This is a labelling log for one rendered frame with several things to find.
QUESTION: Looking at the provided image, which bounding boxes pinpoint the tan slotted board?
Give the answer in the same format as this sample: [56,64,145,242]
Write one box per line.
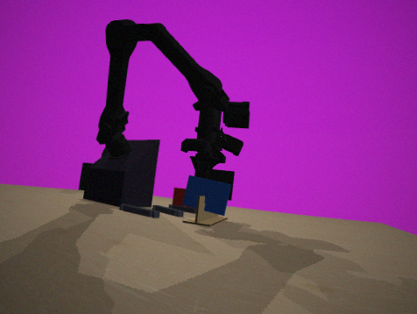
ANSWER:
[182,196,228,227]

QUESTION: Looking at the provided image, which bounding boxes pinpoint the blue notched board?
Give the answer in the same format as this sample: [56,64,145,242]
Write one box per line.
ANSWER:
[182,175,231,216]

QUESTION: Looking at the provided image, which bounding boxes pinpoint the red board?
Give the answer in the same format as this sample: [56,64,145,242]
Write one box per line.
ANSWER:
[172,188,194,208]

